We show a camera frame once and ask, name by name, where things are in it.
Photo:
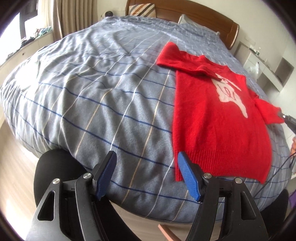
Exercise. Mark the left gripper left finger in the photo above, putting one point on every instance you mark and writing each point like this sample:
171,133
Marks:
47,221

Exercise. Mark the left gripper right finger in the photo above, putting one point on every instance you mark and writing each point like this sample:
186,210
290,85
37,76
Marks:
241,218

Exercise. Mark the red knit sweater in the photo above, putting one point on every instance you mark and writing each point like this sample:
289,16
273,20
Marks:
218,121

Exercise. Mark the white desk unit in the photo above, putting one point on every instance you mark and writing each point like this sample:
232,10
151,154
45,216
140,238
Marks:
278,78

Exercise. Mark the white plastic bag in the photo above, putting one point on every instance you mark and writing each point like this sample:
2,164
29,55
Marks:
253,70

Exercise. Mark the wooden headboard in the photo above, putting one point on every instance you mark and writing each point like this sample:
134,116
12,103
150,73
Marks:
171,10

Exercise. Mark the blue grey checked duvet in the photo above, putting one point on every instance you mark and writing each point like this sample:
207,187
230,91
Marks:
101,89

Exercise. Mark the white pillow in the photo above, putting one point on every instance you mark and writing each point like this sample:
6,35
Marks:
184,19

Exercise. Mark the window sill cabinet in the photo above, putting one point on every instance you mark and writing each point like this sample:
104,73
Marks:
24,53

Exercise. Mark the striped cushion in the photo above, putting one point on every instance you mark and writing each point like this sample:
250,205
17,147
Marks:
143,10

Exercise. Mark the beige curtain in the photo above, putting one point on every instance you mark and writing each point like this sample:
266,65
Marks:
72,16

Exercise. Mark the small round bedside speaker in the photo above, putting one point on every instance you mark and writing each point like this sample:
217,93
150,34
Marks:
108,14

